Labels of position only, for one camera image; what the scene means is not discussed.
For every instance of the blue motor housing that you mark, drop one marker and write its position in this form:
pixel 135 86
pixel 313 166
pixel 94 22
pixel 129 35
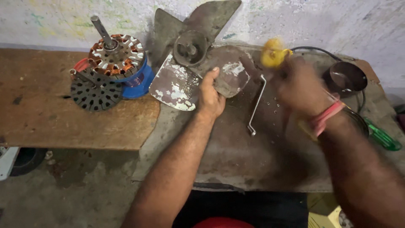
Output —
pixel 139 80

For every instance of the bent metal wrench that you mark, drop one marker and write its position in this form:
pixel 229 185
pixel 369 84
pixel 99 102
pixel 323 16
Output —
pixel 257 106

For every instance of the black round object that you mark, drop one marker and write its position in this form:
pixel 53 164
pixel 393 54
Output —
pixel 27 160

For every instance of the copper wound motor stator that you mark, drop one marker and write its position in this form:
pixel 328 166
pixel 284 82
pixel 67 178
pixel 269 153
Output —
pixel 116 55

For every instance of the person's dark trousers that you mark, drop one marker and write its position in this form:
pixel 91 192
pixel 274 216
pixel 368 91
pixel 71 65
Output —
pixel 246 205

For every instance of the grey metal fan blade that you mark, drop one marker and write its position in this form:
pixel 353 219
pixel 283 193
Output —
pixel 196 53

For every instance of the dark metal bowl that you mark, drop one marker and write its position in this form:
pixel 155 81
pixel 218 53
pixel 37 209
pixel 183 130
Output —
pixel 345 79

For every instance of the red thread wristband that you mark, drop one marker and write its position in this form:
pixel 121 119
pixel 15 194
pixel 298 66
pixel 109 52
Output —
pixel 326 117

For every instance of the yellow sponge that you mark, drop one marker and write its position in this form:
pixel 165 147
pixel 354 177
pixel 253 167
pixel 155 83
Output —
pixel 272 53

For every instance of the person's right hand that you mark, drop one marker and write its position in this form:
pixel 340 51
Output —
pixel 300 85

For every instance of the person's left hand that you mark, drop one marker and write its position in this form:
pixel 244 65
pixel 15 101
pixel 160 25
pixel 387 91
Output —
pixel 209 96

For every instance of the red plastic stool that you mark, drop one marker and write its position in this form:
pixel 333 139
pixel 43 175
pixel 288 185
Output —
pixel 223 223

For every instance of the brown wooden board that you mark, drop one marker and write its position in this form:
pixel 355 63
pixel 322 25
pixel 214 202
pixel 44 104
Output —
pixel 63 104

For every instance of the perforated black motor cover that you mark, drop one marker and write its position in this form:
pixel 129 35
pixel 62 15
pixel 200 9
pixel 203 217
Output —
pixel 95 91

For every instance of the white plastic object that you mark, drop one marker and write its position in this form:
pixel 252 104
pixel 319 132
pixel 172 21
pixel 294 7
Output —
pixel 7 162

